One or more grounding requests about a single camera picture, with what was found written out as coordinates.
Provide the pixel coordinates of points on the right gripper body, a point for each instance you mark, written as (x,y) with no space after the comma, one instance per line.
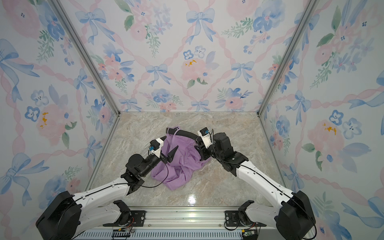
(207,152)

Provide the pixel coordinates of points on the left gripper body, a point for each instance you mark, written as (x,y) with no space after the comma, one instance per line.
(163,158)

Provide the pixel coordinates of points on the purple trousers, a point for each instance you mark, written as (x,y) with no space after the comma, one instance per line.
(179,172)

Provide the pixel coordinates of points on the black leather belt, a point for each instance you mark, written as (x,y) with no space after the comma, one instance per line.
(176,135)

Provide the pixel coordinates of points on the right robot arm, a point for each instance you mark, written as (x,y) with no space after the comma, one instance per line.
(290,213)

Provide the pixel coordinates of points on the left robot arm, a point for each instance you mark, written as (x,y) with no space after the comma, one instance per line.
(69,215)

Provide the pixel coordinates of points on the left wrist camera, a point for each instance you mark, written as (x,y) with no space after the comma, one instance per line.
(156,147)

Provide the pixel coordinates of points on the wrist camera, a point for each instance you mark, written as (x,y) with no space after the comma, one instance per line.
(156,147)
(205,135)

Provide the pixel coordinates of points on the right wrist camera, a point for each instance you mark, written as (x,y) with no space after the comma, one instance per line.
(205,135)

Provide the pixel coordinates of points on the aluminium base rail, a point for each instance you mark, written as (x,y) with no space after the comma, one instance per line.
(189,223)

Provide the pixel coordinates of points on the right aluminium corner post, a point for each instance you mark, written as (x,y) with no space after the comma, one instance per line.
(298,33)

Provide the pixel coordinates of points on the aluminium corner post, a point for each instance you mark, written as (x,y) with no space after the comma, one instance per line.
(69,27)
(298,33)

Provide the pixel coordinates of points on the left aluminium corner post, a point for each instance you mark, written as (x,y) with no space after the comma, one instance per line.
(69,27)

